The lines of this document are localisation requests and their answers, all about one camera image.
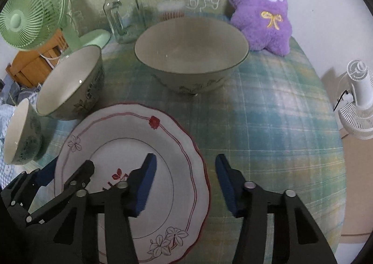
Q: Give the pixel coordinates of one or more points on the small green floral bowl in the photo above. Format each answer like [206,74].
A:
[17,135]

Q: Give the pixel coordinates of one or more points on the cotton swab container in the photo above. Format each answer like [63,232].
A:
[172,9]

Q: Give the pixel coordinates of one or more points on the medium green floral bowl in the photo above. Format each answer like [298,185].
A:
[67,83]

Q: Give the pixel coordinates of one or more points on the green desk fan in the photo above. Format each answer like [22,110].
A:
[29,10]

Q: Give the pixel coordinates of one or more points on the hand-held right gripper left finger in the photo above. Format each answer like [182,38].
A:
[145,185]

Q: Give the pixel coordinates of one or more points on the blue checked blanket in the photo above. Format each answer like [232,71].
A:
[8,109]

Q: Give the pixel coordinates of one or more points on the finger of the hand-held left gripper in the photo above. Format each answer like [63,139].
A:
[48,170]
[83,172]

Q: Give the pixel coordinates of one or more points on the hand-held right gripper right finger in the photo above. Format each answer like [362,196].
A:
[230,191]

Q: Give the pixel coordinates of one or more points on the purple plush toy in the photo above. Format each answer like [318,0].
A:
[262,25]

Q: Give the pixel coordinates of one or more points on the large green floral bowl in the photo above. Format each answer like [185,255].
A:
[189,48]

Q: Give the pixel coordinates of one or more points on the green plaid tablecloth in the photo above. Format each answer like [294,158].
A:
[276,106]

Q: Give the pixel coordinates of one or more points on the white plate with red pattern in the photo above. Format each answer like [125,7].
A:
[174,165]

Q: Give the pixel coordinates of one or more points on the white clip fan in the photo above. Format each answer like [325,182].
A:
[361,86]

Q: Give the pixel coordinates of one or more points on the glass jar with black lid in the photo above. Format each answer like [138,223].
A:
[122,19]

